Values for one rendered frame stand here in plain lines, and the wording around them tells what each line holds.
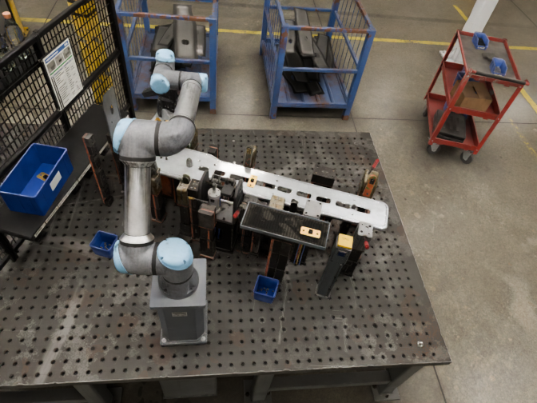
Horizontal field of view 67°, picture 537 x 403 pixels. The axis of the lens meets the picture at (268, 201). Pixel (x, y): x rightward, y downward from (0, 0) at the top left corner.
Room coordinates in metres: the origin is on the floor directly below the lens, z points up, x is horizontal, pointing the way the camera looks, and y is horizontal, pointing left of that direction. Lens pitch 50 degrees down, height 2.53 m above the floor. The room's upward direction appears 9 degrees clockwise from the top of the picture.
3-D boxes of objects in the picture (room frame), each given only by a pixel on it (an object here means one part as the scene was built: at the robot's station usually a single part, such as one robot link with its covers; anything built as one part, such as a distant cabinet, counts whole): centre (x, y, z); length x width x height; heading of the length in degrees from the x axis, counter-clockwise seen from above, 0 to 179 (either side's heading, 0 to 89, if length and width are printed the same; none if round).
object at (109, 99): (1.49, 0.82, 1.17); 0.12 x 0.01 x 0.34; 173
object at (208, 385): (0.72, 0.29, 0.33); 0.31 x 0.31 x 0.66; 12
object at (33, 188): (1.11, 1.04, 1.10); 0.30 x 0.17 x 0.13; 0
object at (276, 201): (1.22, -0.04, 0.89); 0.13 x 0.11 x 0.38; 173
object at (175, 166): (1.40, 0.08, 1.00); 1.38 x 0.22 x 0.02; 83
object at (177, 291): (0.72, 0.29, 1.15); 0.15 x 0.15 x 0.10
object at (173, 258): (0.72, 0.30, 1.27); 0.13 x 0.12 x 0.14; 97
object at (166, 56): (1.44, 0.51, 1.57); 0.09 x 0.08 x 0.11; 7
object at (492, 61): (3.29, -1.62, 0.49); 0.81 x 0.47 x 0.97; 176
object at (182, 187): (1.24, 0.41, 0.88); 0.11 x 0.09 x 0.37; 173
